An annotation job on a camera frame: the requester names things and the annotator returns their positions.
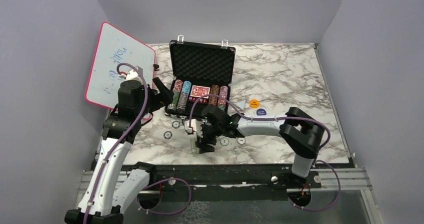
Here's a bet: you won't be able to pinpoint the orange black chip stack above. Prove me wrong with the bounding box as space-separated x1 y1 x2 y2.
208 84 220 106

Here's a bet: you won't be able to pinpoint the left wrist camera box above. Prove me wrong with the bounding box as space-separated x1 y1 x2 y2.
124 68 143 83

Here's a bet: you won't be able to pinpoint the blue playing card deck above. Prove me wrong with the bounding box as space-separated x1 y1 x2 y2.
190 137 199 154

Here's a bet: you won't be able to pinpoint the blue white poker chip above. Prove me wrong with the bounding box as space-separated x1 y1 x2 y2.
163 131 173 140

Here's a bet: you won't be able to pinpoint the red green chip stack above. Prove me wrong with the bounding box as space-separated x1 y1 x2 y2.
167 79 184 111

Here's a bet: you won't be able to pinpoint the blue orange chip stack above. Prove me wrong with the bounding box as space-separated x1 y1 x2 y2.
176 80 192 113

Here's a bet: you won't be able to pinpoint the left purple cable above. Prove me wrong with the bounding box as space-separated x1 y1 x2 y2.
82 62 149 224

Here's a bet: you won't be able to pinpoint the purple cable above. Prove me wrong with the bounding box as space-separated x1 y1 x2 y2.
188 94 342 213
82 62 149 224

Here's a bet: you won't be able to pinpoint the pink framed whiteboard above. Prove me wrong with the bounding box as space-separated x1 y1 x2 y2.
85 22 156 110

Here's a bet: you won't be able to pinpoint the clear plastic triangle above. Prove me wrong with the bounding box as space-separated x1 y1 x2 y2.
234 101 246 113

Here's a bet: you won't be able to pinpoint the grey poker chip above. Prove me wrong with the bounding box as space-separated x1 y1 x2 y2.
172 121 181 129

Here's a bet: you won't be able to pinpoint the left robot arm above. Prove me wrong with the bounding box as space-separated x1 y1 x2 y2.
64 77 174 224

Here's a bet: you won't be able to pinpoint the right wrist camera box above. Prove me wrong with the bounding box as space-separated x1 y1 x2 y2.
184 119 203 137

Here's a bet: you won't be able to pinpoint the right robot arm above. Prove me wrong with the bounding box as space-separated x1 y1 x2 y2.
184 105 329 188

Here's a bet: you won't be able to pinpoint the black poker case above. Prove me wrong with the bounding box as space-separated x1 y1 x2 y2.
169 34 236 98

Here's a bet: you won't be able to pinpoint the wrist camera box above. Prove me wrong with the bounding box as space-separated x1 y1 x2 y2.
124 68 143 83
184 119 203 137

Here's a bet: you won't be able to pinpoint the red dice in case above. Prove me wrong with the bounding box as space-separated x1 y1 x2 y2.
188 96 202 103

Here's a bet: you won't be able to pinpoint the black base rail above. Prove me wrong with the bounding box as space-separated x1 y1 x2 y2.
91 161 345 204

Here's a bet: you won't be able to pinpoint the orange dealer button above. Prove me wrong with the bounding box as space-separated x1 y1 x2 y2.
249 99 260 108

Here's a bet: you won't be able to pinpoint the purple green chip stack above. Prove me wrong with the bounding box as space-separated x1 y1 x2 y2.
217 86 229 111

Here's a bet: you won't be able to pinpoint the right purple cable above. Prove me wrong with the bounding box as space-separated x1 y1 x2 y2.
188 94 342 213

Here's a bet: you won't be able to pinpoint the white poker chip right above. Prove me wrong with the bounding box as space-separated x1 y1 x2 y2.
236 138 246 145

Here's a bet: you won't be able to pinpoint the blue dealer button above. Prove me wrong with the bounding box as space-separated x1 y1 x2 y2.
256 108 267 116

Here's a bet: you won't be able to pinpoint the red playing card deck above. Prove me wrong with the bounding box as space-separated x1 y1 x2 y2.
189 85 211 98

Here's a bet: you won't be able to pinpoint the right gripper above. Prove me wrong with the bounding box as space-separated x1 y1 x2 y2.
195 123 224 153

